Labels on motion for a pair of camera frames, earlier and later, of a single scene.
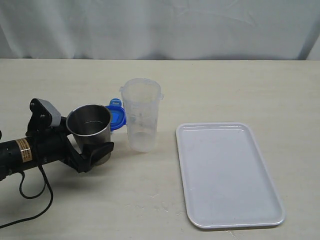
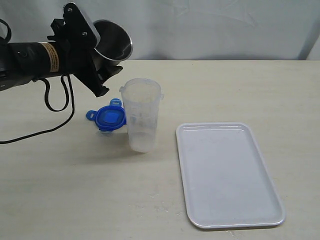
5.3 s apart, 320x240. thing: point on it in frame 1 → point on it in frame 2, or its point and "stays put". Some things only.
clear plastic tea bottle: x=142 y=98 stays put
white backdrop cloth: x=175 y=29 stays put
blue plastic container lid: x=117 y=114 stays put
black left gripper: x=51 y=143 → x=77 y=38
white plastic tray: x=225 y=182 stays put
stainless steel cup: x=90 y=124 → x=115 y=44
